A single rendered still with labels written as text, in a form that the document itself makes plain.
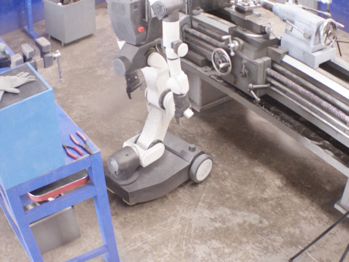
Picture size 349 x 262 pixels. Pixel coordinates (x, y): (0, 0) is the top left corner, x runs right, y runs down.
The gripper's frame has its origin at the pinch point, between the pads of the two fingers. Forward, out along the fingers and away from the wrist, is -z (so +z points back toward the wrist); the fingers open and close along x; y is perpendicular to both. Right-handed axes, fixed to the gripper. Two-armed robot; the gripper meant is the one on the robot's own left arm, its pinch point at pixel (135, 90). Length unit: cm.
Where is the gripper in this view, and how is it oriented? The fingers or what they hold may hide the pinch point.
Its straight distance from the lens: 309.2
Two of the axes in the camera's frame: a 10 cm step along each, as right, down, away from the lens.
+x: 6.9, -5.7, 4.5
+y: -7.1, -3.9, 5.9
